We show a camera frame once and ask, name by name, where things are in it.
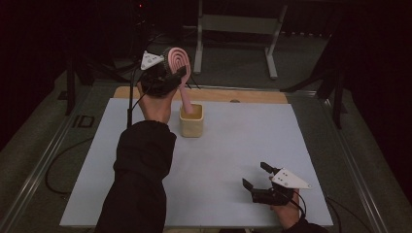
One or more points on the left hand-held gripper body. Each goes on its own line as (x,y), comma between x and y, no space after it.
(155,81)

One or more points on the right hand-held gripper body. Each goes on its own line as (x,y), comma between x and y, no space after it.
(275,195)

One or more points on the pink hairbrush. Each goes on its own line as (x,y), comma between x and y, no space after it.
(178,58)

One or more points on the cream square holder cup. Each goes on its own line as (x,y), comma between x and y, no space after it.
(191,126)

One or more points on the person's right hand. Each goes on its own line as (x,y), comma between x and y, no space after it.
(288,215)

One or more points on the person's left hand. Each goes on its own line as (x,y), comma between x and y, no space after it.
(157,108)

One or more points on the white table cover sheet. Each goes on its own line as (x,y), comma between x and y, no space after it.
(226,161)

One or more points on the black stand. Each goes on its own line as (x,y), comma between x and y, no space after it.
(336,97)
(70,87)

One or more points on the grey metal stand frame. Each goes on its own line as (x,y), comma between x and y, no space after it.
(239,24)

